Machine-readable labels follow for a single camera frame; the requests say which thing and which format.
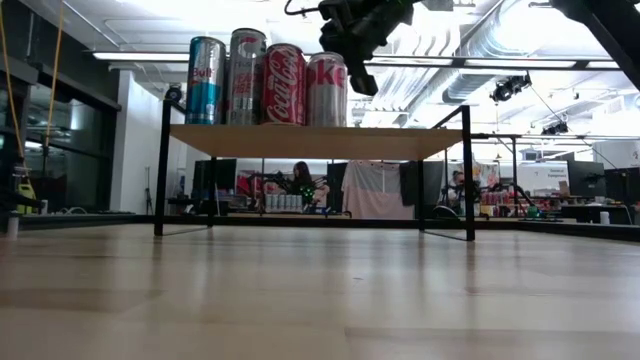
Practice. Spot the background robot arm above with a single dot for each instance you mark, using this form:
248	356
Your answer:
515	192
307	192

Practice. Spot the black metal table frame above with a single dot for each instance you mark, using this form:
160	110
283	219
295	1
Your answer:
100	220

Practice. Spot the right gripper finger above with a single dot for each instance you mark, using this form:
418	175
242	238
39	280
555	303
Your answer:
363	77

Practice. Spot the silver Diet Coke can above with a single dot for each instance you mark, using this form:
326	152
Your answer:
326	100

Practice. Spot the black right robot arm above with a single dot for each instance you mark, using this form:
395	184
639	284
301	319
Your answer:
615	25

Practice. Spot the red Coca-Cola can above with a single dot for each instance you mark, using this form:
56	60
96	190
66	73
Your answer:
282	90

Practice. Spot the wooden shelf black metal legs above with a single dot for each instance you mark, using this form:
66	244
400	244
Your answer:
315	141

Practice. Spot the black standing panel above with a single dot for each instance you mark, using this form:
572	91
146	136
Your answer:
337	185

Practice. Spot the black monitor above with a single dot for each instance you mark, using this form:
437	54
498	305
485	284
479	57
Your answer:
584	177
622	185
215	175

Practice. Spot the black hanging cloth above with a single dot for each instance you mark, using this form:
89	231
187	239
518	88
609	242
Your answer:
410	182

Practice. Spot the tall white can black lid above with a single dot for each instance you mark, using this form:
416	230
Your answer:
245	75

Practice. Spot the blue silver Red Bull can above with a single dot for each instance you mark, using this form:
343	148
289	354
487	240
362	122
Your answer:
202	95

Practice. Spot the white pink hanging cloth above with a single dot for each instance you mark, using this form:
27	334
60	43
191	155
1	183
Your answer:
380	195

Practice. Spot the white cup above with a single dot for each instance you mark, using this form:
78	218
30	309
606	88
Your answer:
605	218
12	226

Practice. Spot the yellow green device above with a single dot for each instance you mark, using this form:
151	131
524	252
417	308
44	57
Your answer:
26	196

